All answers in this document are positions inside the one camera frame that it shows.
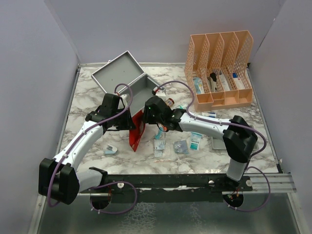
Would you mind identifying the grey plastic tray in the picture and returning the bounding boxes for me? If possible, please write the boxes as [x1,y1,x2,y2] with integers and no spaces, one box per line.
[211,125,228,151]

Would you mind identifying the black white thermometer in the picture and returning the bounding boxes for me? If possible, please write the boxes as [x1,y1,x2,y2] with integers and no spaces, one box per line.
[208,72,217,92]

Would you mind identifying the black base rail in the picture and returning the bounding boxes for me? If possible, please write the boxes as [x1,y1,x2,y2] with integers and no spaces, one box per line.
[83,171,252,210]

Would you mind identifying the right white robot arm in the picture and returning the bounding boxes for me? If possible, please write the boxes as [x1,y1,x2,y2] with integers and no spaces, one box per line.
[143,96,258,191]

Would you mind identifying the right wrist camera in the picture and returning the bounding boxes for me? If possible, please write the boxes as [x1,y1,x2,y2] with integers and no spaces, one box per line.
[152,87,166,98]

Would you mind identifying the small clear pill packets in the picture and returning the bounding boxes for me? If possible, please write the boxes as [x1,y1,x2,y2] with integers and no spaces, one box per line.
[154,139,165,158]

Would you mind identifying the teal bandage roll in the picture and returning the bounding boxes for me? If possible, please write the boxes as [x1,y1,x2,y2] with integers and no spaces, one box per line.
[154,130,163,139]

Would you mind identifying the brown medicine bottle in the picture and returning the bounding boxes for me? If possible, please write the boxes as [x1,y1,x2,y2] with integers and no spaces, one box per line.
[165,98,175,107]

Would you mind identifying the white medicine box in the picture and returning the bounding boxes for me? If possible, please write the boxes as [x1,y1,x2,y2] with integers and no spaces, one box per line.
[219,74,231,91]

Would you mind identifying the red first aid pouch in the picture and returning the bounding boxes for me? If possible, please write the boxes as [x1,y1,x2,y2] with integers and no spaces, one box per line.
[129,110,145,152]

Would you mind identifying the purple cable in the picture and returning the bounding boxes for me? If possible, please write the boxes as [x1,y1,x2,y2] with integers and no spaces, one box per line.
[47,83,139,215]
[156,80,272,212]

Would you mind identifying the teal medicine box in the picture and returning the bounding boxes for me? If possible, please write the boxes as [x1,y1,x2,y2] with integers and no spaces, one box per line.
[193,77,205,94]

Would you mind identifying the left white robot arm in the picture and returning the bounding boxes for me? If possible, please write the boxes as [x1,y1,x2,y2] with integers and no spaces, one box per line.
[38,94,135,205]

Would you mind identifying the peach file organizer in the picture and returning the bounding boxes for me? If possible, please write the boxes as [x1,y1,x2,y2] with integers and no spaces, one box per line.
[184,30,254,112]

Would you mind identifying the orange scissors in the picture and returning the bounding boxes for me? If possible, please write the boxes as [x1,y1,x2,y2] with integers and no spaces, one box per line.
[159,125,167,139]

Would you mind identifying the teal white gauze sachet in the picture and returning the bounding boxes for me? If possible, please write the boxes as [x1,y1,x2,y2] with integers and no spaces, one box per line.
[190,132,202,151]

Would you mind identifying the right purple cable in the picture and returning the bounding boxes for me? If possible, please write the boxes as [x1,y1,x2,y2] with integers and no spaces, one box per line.
[156,80,272,212]

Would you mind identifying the white blue bandage roll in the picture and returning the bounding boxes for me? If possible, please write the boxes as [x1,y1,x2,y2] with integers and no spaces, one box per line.
[201,111,216,118]

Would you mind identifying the silver foil packet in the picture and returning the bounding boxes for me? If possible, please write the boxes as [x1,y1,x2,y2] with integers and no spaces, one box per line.
[173,140,189,155]

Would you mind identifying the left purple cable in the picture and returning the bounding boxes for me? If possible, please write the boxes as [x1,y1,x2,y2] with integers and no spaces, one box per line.
[47,83,139,215]

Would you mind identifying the white green bottle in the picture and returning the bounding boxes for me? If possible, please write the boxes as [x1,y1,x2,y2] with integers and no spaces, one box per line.
[177,103,188,110]

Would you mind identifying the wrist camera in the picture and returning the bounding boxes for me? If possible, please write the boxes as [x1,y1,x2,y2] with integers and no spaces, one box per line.
[152,87,166,98]
[119,94,131,106]

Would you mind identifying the silver metal case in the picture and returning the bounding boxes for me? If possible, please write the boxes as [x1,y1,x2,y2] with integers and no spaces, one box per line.
[92,51,160,117]

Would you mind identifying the red blue medicine box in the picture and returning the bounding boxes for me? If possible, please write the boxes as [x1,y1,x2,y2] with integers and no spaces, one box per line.
[233,73,245,89]

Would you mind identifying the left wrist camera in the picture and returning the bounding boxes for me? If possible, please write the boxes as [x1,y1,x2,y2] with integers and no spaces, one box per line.
[119,94,131,106]

